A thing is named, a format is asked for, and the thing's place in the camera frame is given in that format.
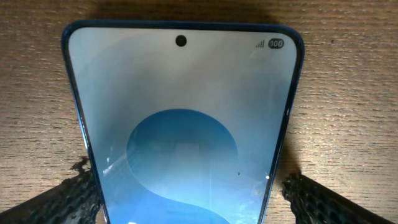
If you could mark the blue smartphone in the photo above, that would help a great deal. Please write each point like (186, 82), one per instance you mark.
(183, 122)

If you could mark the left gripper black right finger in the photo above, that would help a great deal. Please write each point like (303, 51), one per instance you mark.
(313, 203)

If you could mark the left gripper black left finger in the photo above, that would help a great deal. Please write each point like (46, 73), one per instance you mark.
(75, 200)

